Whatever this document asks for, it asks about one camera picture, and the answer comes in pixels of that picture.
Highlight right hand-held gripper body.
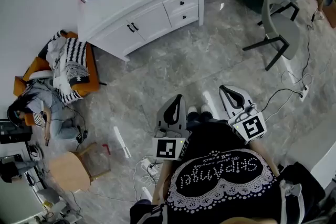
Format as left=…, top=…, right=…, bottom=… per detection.
left=227, top=102, right=268, bottom=145

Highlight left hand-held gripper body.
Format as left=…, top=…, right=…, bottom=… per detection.
left=151, top=125, right=193, bottom=163

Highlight white drawer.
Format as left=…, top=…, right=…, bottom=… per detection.
left=167, top=4, right=200, bottom=29
left=162, top=0, right=200, bottom=16

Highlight person's left forearm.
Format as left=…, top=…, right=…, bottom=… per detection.
left=151, top=159, right=175, bottom=205

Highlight person's right forearm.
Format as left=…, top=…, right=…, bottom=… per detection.
left=248, top=140, right=281, bottom=179

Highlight person's grey jeans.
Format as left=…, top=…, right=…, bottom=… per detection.
left=186, top=111, right=214, bottom=124

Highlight white power strip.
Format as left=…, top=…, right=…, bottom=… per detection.
left=298, top=84, right=310, bottom=102
left=141, top=156, right=160, bottom=177

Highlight person's black printed shirt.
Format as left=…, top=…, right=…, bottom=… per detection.
left=129, top=118, right=327, bottom=224

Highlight grey chair black legs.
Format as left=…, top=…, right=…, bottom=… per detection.
left=241, top=0, right=301, bottom=72

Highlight wooden side table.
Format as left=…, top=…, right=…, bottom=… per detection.
left=49, top=142, right=111, bottom=194

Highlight black white striped blanket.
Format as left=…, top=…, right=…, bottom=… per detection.
left=48, top=29, right=92, bottom=106

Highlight white clothes pile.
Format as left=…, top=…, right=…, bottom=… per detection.
left=46, top=37, right=69, bottom=92

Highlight black equipment case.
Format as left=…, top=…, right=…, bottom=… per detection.
left=0, top=118, right=34, bottom=145

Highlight white striped shoulder strap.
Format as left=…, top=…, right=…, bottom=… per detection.
left=149, top=203, right=169, bottom=224

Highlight black floor cable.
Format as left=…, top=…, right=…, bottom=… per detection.
left=262, top=15, right=316, bottom=116

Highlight grey white bag strap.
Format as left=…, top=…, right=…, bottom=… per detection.
left=279, top=178, right=306, bottom=224

